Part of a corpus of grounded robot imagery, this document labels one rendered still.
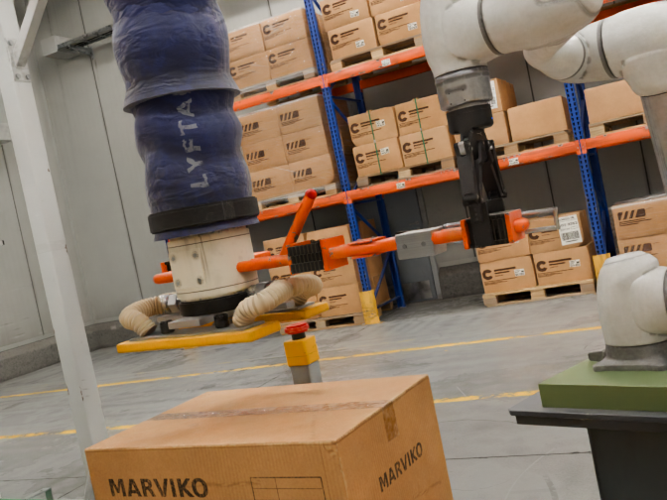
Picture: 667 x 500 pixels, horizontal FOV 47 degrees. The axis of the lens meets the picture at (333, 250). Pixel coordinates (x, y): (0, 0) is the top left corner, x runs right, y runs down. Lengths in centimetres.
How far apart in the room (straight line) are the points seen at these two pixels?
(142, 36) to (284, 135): 798
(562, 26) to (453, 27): 17
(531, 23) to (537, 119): 731
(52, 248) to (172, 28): 302
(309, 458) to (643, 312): 96
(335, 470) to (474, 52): 71
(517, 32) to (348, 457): 73
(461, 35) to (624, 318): 94
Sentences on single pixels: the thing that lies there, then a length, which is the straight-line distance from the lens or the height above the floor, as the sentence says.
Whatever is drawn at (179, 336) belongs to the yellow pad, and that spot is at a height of 114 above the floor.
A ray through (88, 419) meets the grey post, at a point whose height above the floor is 50.
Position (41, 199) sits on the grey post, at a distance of 447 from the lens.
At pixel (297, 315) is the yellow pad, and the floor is 113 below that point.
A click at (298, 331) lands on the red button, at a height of 102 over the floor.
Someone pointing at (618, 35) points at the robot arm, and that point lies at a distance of 175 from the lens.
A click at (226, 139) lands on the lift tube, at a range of 154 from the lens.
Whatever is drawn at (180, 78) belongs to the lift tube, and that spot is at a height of 162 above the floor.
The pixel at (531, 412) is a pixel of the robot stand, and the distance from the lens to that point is 196.
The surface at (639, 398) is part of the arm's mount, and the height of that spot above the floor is 78.
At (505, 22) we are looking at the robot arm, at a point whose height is 154.
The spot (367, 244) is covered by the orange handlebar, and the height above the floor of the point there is 125.
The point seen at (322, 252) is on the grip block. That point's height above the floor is 125.
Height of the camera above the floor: 130
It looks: 2 degrees down
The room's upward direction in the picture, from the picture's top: 12 degrees counter-clockwise
